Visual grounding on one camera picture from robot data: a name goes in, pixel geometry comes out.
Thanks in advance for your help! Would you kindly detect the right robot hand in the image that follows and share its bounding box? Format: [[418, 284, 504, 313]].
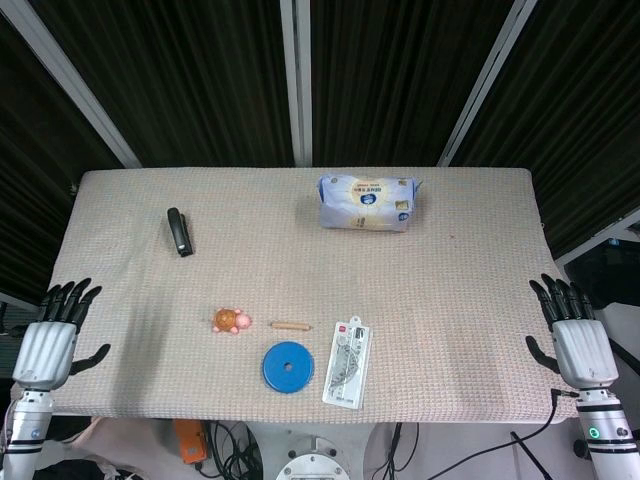
[[525, 272, 620, 392]]

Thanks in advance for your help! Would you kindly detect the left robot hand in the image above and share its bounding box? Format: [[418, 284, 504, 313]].
[[11, 278, 111, 392]]

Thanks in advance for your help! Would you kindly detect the white tissue pack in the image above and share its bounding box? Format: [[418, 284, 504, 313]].
[[316, 173, 425, 235]]

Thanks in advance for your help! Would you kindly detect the black cable with plug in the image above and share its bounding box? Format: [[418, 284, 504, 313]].
[[433, 387, 581, 480]]

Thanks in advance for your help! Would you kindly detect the blue disc with centre hole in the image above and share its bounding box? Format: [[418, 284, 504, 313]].
[[261, 340, 316, 395]]

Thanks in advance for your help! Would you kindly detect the beige waffle-weave tablecloth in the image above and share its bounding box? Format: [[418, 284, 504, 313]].
[[9, 167, 581, 425]]

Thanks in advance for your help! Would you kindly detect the ruler set in clear pouch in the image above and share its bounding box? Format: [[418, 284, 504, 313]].
[[321, 315, 374, 412]]

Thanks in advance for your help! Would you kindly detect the pink orange turtle toy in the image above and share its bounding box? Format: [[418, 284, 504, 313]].
[[210, 307, 253, 335]]

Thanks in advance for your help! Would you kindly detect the black cable bundle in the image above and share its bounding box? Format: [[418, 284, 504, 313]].
[[197, 420, 264, 480]]

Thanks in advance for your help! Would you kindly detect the orange device under table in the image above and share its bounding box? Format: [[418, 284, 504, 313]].
[[173, 418, 206, 465]]

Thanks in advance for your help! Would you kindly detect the white metal frame post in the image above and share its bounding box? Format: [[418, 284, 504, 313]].
[[278, 0, 314, 168], [0, 0, 142, 170], [435, 0, 539, 168]]

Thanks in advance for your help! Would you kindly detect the black stapler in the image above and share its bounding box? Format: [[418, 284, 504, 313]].
[[166, 207, 196, 259]]

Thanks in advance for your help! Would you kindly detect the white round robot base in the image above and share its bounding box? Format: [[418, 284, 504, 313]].
[[275, 435, 348, 480]]

